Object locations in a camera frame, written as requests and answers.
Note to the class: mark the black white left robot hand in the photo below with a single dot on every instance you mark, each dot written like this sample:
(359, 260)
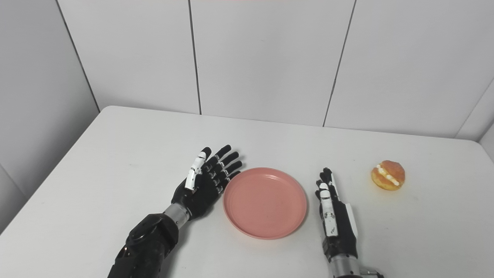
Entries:
(200, 197)

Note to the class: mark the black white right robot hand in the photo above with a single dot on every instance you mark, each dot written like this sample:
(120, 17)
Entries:
(343, 231)

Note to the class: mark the pink round plate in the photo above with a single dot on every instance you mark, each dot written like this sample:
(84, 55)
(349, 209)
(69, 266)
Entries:
(264, 202)

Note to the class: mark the cream puff pastry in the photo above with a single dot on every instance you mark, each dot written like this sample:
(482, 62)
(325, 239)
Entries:
(388, 175)

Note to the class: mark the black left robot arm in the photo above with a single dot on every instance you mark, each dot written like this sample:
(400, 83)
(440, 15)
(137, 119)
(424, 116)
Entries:
(148, 243)

